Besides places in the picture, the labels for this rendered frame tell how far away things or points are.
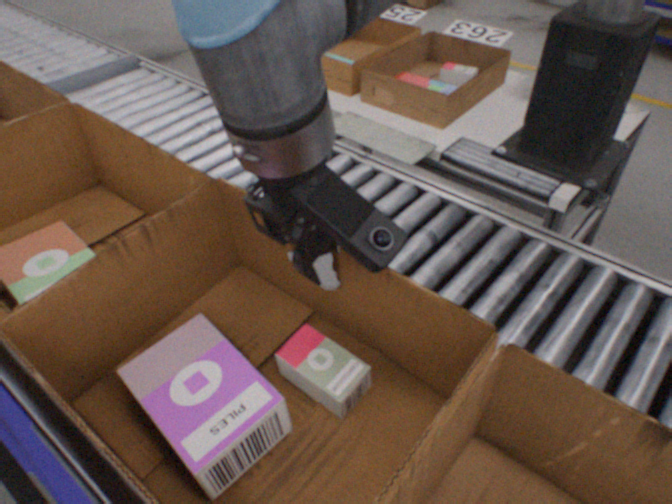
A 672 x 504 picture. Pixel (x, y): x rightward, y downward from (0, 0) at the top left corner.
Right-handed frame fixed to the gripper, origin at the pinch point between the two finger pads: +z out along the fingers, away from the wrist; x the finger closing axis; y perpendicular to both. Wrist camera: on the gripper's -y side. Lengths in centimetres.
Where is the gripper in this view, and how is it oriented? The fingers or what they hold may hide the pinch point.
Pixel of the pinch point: (340, 281)
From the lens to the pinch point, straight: 61.0
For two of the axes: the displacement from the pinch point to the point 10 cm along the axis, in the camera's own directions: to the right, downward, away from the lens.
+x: -6.2, 6.9, -3.8
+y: -7.7, -4.3, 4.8
